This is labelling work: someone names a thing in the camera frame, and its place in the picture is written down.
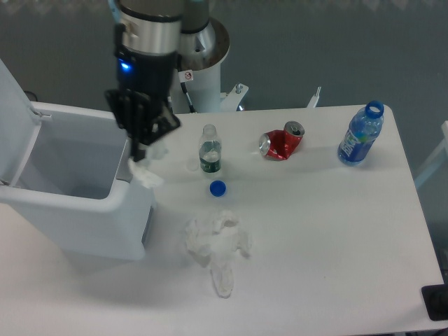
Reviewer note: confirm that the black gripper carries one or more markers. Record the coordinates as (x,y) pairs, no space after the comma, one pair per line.
(140,101)

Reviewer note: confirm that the white paper ball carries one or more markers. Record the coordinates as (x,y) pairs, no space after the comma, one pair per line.
(141,170)

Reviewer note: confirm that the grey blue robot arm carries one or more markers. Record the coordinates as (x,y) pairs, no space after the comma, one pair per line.
(146,37)

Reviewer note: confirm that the white trash bin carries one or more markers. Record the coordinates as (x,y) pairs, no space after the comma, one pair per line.
(76,187)

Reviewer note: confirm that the white trash bin lid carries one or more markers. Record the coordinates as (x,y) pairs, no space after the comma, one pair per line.
(20,126)

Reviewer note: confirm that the white bottle cap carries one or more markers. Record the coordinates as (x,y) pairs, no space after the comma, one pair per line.
(192,165)

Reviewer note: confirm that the clear green label bottle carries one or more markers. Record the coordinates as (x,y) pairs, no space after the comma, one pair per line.
(210,150)

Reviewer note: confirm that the blue bottle cap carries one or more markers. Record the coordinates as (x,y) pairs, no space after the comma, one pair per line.
(217,188)

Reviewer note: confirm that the crumpled white paper top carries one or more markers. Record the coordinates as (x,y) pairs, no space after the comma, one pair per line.
(224,218)

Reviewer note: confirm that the crumpled white paper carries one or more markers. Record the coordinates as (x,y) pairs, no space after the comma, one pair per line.
(242,242)
(224,218)
(199,250)
(223,279)

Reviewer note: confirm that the crumpled white paper left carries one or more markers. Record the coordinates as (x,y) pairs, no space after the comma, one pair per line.
(199,250)

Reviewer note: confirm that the crumpled white paper right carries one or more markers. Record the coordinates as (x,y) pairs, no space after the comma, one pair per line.
(242,242)

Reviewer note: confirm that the crushed red soda can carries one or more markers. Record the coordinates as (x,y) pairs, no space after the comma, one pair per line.
(280,144)

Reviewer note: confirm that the crumpled white paper bottom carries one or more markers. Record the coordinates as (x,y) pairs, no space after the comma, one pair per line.
(223,279)

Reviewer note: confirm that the blue plastic bottle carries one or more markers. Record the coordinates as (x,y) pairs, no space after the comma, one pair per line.
(363,130)

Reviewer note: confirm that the black device table corner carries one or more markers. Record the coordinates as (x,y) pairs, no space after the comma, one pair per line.
(435,299)

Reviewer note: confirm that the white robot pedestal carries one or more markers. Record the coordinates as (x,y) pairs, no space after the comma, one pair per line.
(196,86)

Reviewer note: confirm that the white frame right edge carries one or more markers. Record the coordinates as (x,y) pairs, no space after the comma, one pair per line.
(434,161)

